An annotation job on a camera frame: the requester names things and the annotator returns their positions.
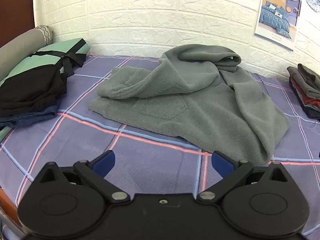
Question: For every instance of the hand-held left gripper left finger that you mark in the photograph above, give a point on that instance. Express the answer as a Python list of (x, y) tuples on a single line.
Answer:
[(107, 160)]

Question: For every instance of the grey bolster pillow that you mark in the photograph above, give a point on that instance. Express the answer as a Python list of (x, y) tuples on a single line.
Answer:
[(17, 47)]

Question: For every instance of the black crumpled garment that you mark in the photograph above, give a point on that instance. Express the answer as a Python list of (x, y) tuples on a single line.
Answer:
[(32, 92)]

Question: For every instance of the brown headboard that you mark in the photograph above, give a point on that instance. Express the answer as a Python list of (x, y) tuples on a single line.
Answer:
[(15, 10)]

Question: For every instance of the purple plaid bed sheet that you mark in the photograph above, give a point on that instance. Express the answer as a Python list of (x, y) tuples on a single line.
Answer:
[(150, 152)]

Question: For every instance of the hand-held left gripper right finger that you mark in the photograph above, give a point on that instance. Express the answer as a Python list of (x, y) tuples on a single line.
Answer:
[(220, 162)]

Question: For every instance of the grey wave-patterned pillow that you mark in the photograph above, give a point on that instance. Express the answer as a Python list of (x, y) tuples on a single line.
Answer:
[(46, 33)]

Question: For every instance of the blue denim jeans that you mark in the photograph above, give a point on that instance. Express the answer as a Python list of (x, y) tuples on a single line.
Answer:
[(30, 120)]

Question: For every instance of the bedding wall poster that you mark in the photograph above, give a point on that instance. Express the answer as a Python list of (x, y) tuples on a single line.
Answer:
[(275, 17)]

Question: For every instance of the grey fleece pants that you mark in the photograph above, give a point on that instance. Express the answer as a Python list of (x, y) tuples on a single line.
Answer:
[(200, 110)]

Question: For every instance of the wooden bed frame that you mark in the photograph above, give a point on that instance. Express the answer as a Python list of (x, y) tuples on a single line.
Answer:
[(7, 205)]

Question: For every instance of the navy folded garment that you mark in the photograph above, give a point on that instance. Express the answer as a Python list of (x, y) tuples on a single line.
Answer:
[(312, 112)]

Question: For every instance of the red folded garment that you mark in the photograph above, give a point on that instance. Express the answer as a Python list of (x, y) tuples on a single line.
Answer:
[(311, 100)]

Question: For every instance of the dark grey folded garment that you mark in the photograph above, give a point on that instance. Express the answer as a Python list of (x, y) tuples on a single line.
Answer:
[(306, 78)]

